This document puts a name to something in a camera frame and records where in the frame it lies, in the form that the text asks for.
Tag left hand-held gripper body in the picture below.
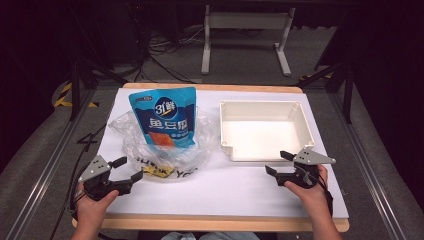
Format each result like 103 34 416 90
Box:
77 154 133 202

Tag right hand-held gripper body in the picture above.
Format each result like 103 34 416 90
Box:
275 147 337 190

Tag white plastic box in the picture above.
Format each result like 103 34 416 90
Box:
218 99 316 163

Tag clear plastic bag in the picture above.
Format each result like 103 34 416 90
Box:
107 105 222 181

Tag blue snack pouch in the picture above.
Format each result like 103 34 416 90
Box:
128 86 197 150

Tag person's right hand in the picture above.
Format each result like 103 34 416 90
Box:
283 163 330 219

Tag person's left hand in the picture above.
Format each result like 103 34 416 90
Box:
75 189 120 224

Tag white table cover sheet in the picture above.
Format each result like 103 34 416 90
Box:
95 87 350 220

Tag yellow black floor tape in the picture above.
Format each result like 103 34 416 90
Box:
53 82 100 109

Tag black metal stand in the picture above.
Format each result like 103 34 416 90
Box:
297 61 355 125
67 58 130 122

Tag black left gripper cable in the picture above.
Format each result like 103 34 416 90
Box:
49 123 108 240

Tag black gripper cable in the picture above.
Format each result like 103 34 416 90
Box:
318 173 335 218
49 123 108 240

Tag aluminium rail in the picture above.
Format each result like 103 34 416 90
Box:
328 92 407 240
5 89 98 240

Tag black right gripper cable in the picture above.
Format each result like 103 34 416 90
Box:
318 173 335 218

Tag black floor cables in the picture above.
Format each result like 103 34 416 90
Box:
131 19 208 85

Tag white metal table frame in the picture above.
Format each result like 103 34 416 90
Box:
200 4 297 77

